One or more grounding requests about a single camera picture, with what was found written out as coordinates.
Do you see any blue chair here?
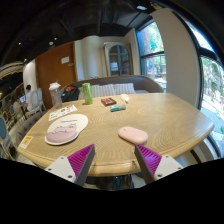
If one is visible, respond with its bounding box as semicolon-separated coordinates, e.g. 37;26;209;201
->
0;114;16;159

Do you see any grey tufted chair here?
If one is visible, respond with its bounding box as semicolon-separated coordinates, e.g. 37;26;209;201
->
14;111;46;148

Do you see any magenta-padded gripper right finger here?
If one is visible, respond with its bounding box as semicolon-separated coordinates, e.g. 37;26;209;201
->
134;143;184;185

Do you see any clear shaker bottle white lid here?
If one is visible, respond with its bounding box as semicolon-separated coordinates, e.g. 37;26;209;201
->
48;81;63;110

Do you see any striped cushion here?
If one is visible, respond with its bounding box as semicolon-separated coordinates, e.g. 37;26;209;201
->
98;83;117;98
77;84;101;100
113;82;137;95

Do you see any white door sign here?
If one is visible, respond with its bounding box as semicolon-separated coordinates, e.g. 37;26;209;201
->
60;55;71;65

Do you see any arched glass-door cabinet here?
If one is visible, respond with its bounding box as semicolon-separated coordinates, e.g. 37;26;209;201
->
103;41;134;78

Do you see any white sticker sheet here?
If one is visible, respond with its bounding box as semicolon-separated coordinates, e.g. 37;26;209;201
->
48;104;78;122

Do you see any pink computer mouse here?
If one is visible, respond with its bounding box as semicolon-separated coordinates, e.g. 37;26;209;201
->
117;125;149;145

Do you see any person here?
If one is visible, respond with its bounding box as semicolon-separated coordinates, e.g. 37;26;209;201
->
23;84;34;113

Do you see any small black red box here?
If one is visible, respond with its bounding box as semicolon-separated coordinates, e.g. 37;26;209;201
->
100;97;118;107

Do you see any brown bench sofa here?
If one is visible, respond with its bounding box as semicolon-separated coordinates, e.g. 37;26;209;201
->
59;74;164;103

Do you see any brown wooden door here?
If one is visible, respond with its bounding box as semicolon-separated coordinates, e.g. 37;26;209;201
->
34;41;78;110

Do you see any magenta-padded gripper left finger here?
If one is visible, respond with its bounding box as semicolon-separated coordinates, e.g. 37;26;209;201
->
44;143;97;188

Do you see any white hippo-print mouse pad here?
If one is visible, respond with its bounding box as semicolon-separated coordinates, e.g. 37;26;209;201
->
44;113;90;146

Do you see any small teal pack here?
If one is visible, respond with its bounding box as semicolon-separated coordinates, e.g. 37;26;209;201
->
109;104;127;113

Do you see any white plastic tube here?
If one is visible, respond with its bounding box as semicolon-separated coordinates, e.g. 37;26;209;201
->
119;93;131;104

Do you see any white chair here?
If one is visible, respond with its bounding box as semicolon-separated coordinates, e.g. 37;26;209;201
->
24;88;48;118

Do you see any black backpack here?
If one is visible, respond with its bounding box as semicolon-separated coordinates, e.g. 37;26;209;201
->
60;85;80;103

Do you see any black-framed window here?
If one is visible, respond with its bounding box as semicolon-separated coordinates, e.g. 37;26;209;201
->
136;20;167;92
186;19;224;158

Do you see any yellow card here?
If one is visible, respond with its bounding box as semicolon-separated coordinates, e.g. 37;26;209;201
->
18;135;34;150

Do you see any green drink can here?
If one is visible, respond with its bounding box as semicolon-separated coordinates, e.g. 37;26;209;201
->
81;82;94;106

